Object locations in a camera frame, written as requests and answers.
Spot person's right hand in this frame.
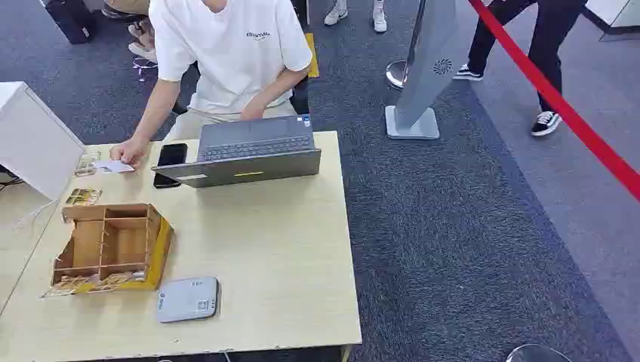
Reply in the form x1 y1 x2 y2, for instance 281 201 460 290
109 139 150 168

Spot white card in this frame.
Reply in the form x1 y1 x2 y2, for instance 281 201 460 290
92 159 136 175

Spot grey laptop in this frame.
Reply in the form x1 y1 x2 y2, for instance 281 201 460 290
151 115 322 189

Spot black smartphone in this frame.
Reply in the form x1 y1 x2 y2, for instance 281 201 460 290
152 143 189 189

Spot patterned card stack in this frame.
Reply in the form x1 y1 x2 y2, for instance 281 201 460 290
73 149 102 178
65 188 103 207

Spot seated person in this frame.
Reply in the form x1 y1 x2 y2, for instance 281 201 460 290
109 0 314 168

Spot short yellow floor tape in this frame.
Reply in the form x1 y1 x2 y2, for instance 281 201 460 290
304 32 321 79

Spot wooden compartment box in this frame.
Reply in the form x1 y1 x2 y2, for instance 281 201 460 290
50 202 164 288

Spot white cabinet box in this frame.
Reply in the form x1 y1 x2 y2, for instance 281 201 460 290
0 81 86 202

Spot person on chair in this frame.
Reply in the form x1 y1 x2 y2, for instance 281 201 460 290
102 0 159 64

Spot black case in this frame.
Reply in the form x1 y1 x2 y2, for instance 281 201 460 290
44 0 99 45

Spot patterned card row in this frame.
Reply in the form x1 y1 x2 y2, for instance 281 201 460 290
41 271 147 299

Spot chrome stanchion base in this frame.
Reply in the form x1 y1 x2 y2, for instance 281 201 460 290
506 343 574 362
385 60 409 91

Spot person in white shoes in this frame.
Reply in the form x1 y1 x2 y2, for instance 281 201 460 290
323 0 389 34

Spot grey kiosk stand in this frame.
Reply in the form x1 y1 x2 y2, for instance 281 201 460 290
385 0 472 141

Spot standing person black trousers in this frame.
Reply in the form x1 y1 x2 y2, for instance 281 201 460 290
452 0 589 138

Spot red barrier belt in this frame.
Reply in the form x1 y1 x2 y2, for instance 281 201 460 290
467 0 640 204

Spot white furniture corner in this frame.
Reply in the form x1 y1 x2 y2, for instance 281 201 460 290
583 0 640 29

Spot white cable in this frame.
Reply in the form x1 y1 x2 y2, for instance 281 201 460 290
14 198 60 229

